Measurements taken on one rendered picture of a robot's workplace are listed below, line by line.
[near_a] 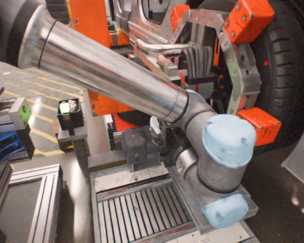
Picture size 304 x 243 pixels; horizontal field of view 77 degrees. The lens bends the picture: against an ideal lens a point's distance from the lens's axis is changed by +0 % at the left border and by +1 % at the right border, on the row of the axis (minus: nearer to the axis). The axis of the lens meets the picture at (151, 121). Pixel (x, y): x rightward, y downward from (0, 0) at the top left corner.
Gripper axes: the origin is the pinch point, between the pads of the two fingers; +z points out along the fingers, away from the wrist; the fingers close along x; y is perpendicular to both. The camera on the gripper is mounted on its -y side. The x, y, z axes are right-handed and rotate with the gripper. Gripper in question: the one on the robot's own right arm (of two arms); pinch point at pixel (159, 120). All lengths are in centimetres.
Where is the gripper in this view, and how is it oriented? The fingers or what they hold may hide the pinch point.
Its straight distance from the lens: 61.4
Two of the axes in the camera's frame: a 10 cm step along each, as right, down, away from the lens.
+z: -3.2, -5.3, 7.9
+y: 0.0, -8.3, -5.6
